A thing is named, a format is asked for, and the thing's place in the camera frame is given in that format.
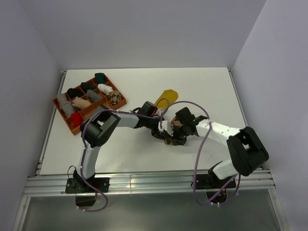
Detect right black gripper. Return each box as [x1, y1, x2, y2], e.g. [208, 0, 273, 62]
[167, 124, 190, 146]

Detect orange argyle sock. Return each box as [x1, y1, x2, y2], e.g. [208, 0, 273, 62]
[164, 116, 187, 146]

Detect yellow sock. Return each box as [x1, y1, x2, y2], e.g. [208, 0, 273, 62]
[154, 90, 179, 109]

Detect brown argyle sock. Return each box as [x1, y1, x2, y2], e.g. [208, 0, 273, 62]
[108, 90, 122, 105]

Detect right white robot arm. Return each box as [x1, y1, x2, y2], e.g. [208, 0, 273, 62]
[167, 107, 269, 188]

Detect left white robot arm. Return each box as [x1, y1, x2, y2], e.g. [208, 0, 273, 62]
[73, 101, 173, 192]

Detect white rolled sock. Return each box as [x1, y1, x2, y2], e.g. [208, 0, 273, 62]
[98, 84, 114, 95]

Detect grey rolled sock middle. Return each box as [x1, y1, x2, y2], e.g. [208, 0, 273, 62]
[86, 90, 102, 102]

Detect dark green rolled sock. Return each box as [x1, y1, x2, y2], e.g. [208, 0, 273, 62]
[94, 73, 107, 84]

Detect black rolled sock upper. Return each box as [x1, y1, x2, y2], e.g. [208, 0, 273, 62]
[80, 82, 96, 93]

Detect black rolled sock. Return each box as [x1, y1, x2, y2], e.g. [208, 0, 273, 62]
[67, 88, 84, 99]
[80, 82, 96, 93]

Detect beige rolled sock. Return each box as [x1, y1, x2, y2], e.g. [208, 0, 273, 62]
[71, 97, 91, 110]

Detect red rolled sock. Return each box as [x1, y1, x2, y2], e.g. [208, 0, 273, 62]
[71, 112, 84, 128]

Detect orange compartment tray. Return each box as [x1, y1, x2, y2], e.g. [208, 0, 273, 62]
[53, 74, 127, 135]

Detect black rolled sock left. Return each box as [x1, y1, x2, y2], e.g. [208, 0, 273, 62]
[67, 88, 84, 99]

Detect dark grey rolled sock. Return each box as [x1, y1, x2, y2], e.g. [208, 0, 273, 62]
[61, 102, 76, 118]

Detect light grey rolled sock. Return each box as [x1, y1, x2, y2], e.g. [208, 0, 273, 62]
[56, 93, 68, 107]

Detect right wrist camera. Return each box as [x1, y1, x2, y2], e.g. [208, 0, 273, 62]
[158, 120, 173, 136]

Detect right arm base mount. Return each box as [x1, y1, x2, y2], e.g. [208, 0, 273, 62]
[196, 174, 236, 204]

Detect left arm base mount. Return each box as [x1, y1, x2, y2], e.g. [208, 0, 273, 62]
[65, 175, 109, 208]

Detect aluminium rail frame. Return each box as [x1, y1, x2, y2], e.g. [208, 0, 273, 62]
[13, 67, 289, 231]

